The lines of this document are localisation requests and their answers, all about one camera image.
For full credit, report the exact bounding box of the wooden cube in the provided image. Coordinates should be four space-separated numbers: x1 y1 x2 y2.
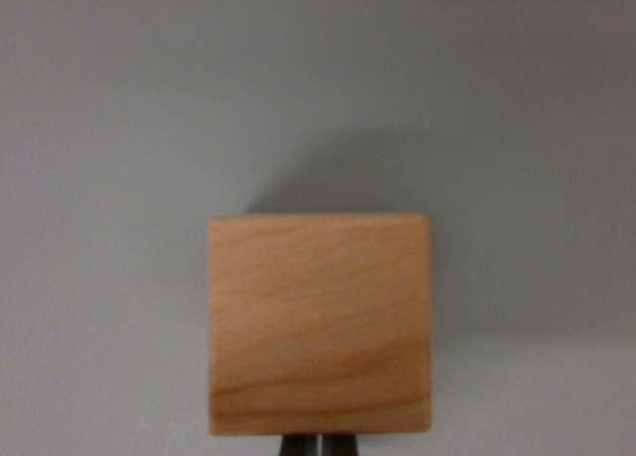
206 212 433 437

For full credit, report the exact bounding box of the grey plastic bin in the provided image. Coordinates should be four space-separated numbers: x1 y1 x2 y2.
0 0 636 456

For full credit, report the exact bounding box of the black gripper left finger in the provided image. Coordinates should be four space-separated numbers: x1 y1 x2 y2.
279 433 322 456

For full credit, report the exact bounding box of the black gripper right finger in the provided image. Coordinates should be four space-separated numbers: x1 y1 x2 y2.
322 432 360 456

